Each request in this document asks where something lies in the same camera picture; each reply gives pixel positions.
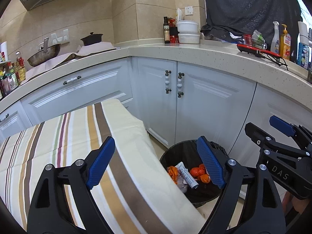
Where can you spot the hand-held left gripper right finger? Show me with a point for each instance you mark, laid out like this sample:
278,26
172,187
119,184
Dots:
210,163

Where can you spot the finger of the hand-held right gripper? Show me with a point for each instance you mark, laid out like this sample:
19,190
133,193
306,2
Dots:
254,134
281,125

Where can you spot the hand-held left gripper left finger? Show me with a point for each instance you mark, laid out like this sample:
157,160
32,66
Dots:
101,163

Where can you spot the large orange wrapper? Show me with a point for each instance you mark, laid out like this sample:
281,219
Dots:
198,173

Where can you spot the white printed tube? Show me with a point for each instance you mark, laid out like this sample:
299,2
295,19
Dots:
187,175

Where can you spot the black trash bin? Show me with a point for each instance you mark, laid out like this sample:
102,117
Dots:
175,153

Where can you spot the clear plastic wrapper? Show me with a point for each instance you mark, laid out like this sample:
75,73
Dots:
181,186

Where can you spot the small orange wrapper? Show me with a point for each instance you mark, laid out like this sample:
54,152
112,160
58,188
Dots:
173,173

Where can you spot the person's right hand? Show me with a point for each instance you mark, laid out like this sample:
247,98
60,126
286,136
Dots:
296,204

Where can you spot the striped tablecloth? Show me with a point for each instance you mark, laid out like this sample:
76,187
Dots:
117,131

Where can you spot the white kitchen cabinet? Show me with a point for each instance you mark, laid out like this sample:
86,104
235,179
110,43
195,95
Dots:
207,114

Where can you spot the blue white bottle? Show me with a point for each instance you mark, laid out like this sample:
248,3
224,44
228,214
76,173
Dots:
303,53

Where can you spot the yellow dish soap bottle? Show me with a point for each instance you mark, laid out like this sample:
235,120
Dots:
285,43

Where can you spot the white spray bottle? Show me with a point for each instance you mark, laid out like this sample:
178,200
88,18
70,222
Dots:
275,43

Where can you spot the red tray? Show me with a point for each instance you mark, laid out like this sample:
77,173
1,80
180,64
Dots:
248,48

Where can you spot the clear plastic packet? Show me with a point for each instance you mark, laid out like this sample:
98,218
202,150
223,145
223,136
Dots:
258,39

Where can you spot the beige stone countertop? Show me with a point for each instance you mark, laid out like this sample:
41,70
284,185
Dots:
195,53

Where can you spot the beige stove cover cloth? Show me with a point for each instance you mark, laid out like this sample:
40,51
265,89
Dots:
97,47

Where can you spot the white lidded container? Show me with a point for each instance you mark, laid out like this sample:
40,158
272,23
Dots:
187,26
189,38

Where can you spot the metal wok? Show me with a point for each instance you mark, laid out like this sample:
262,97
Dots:
43,56

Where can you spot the yellow cooking oil bottle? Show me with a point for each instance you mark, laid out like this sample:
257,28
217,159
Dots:
20,70

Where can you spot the black lidded pot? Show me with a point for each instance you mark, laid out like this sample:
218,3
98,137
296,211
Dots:
92,40

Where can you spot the group of condiment bottles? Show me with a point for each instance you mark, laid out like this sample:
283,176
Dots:
8,80

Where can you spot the red black box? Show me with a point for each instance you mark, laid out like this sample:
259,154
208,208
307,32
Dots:
173,39

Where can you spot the dark hanging cloth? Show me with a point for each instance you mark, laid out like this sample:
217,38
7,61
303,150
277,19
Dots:
243,4

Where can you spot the dark oil bottle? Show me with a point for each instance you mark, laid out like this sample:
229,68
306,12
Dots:
166,33

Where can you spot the white paper packet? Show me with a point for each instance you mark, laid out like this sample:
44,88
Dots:
180,14

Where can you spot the white wall rack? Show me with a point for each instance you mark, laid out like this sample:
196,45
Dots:
59,36

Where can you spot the white wall socket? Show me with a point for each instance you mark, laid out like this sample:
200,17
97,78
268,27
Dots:
189,10

